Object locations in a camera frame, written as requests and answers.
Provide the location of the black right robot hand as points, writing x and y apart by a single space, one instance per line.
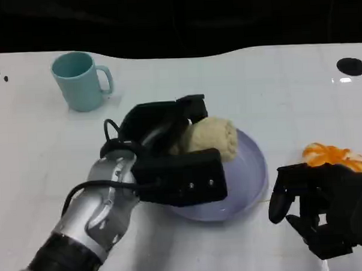
331 195

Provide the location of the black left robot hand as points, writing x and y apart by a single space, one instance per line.
150 119

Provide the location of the lilac plate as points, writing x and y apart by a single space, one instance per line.
246 180

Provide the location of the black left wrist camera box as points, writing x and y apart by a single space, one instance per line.
186 177

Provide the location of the pale green mug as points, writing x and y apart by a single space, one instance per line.
80 92

